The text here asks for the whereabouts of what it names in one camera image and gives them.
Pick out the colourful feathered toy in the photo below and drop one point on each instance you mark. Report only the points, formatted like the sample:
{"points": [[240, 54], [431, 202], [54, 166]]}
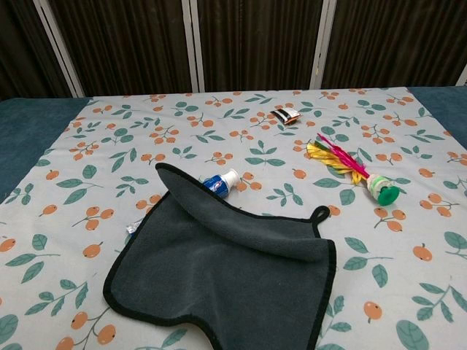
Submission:
{"points": [[379, 186]]}

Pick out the white blue toothpaste tube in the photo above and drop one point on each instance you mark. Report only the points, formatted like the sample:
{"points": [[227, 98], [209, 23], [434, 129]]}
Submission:
{"points": [[222, 182]]}

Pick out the dark grey black-edged towel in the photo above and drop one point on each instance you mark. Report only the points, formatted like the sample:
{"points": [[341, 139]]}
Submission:
{"points": [[219, 277]]}

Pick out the orange fruit leaf tablecloth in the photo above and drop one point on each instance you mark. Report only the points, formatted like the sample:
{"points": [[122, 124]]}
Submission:
{"points": [[109, 153]]}

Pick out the dark folding screen white frames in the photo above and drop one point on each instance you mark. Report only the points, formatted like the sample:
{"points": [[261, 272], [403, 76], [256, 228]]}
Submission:
{"points": [[255, 43]]}

